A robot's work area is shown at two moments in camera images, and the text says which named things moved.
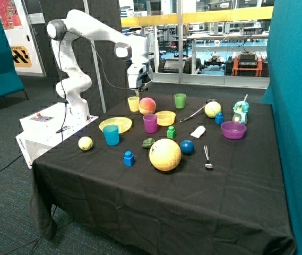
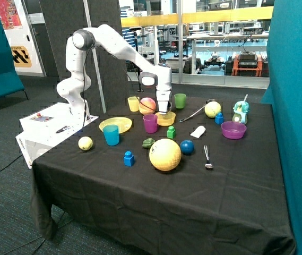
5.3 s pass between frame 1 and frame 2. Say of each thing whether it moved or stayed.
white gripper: moved
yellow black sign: stayed
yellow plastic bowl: stayed
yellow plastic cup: stayed
